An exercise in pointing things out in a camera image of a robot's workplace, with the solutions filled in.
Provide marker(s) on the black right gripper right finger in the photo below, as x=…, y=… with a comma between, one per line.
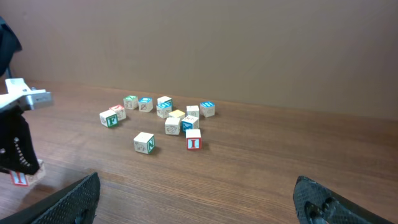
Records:
x=315, y=204

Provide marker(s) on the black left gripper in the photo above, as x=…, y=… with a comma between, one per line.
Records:
x=17, y=152

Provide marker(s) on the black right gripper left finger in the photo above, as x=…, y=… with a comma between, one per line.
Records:
x=76, y=203

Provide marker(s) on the red I block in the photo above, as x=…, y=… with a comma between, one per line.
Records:
x=25, y=180
x=193, y=139

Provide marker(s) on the green N wooden block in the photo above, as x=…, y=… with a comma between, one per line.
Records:
x=144, y=143

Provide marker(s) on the green F wooden block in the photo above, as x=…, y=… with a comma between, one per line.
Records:
x=109, y=118

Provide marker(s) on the red V wooden block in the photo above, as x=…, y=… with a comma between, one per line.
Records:
x=120, y=111

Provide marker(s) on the green top wooden block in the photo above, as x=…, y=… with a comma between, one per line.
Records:
x=130, y=102

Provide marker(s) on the blue top block left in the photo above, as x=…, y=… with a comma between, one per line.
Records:
x=145, y=104

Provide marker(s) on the plain picture wooden block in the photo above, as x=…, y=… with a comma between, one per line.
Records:
x=172, y=126

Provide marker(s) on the blue D wooden block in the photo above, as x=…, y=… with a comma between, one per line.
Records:
x=163, y=110

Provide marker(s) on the plain top wooden block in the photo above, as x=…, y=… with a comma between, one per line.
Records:
x=164, y=102

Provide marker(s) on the yellow top wooden block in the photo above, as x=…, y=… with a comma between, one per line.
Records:
x=177, y=114

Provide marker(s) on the blue X side block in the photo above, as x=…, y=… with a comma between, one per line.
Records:
x=190, y=122

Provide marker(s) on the blue top block right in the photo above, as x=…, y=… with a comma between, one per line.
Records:
x=207, y=109

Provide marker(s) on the blue side picture block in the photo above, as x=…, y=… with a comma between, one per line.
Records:
x=193, y=110

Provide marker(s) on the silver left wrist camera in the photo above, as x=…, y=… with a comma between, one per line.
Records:
x=19, y=94

